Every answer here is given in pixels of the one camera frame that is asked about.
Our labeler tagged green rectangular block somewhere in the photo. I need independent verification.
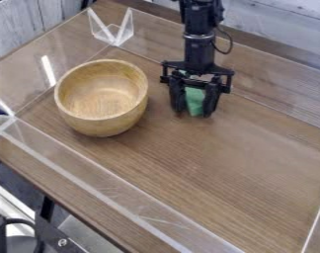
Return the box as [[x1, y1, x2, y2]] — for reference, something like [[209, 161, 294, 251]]
[[178, 86, 205, 117]]

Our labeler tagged black cable loop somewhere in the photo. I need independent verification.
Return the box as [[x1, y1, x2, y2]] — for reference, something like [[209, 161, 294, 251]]
[[0, 217, 48, 253]]

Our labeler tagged clear acrylic tray wall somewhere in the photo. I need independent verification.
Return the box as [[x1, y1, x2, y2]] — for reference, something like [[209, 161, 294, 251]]
[[0, 101, 245, 253]]

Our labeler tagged black table leg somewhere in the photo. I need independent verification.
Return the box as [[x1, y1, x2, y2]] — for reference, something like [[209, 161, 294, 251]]
[[40, 197, 54, 221]]

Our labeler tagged light wooden bowl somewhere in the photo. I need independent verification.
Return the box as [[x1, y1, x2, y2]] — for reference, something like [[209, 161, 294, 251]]
[[54, 58, 150, 137]]

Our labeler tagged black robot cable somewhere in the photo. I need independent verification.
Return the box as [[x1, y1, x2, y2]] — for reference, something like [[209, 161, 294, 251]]
[[210, 26, 234, 55]]

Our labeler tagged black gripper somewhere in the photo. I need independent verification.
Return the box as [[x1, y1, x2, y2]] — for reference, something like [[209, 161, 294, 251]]
[[159, 60, 235, 118]]

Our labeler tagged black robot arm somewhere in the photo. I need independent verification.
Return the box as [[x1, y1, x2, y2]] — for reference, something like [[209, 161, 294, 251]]
[[159, 0, 235, 118]]

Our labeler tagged clear acrylic corner bracket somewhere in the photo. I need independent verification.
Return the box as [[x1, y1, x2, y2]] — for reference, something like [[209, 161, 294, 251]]
[[87, 8, 134, 46]]

